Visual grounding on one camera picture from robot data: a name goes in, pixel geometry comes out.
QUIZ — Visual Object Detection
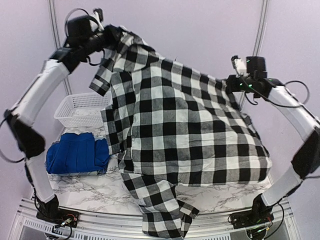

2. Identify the aluminium front frame rail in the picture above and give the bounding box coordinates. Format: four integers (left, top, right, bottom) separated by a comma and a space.
8, 198, 301, 240

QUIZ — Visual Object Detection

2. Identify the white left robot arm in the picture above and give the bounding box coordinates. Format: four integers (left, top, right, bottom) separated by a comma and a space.
4, 25, 122, 204

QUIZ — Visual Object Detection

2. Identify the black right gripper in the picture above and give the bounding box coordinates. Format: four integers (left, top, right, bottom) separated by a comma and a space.
226, 74, 255, 93

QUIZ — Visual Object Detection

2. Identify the left aluminium wall post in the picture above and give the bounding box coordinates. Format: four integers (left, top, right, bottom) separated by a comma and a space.
47, 0, 72, 96

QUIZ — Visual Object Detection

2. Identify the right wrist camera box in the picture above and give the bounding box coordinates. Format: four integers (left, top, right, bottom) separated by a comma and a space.
231, 55, 268, 79

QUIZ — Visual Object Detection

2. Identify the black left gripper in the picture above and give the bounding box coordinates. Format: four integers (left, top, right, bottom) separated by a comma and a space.
81, 24, 122, 56

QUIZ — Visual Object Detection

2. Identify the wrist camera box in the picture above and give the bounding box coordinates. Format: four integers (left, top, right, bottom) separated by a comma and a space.
65, 15, 99, 40
231, 55, 268, 79

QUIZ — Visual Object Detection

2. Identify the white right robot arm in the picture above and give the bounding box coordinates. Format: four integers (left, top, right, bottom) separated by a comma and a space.
227, 75, 320, 206

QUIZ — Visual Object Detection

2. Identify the right aluminium wall post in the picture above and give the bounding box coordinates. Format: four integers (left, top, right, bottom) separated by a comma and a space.
236, 0, 270, 112

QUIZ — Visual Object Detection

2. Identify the blue pleated skirt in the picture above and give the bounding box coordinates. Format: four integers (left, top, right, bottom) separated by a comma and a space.
45, 132, 112, 175

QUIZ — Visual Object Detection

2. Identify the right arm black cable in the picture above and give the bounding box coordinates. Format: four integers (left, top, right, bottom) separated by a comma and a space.
244, 79, 311, 108

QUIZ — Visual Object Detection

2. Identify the white plastic laundry basket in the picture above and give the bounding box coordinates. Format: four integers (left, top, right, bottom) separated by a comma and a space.
53, 92, 112, 128

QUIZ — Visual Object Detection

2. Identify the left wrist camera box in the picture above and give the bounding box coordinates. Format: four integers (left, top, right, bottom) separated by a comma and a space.
65, 15, 99, 40

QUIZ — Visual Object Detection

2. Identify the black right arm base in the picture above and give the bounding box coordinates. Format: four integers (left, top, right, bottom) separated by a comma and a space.
228, 194, 274, 229

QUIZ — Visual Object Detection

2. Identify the black white checkered cloth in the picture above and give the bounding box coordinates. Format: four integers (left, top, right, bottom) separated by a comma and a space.
89, 26, 272, 239

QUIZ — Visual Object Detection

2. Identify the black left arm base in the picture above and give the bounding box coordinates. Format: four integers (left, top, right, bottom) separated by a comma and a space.
34, 195, 80, 228

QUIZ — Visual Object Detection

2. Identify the aluminium wall post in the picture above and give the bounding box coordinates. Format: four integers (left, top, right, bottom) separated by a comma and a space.
236, 0, 270, 112
47, 0, 72, 96

